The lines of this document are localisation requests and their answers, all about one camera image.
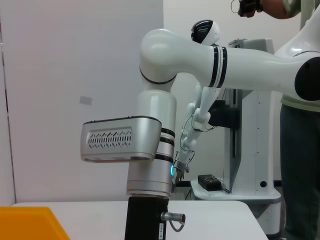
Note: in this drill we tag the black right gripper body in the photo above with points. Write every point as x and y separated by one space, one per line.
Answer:
145 220

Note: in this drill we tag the person in green shirt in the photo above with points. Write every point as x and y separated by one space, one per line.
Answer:
300 162

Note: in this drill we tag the black white robot head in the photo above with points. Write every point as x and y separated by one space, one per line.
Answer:
206 31

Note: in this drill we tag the yellow plastic bin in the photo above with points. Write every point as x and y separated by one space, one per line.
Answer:
30 225

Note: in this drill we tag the person hand in black glove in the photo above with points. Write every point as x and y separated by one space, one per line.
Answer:
250 7

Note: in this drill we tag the white background robot stand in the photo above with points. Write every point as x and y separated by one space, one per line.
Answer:
252 150

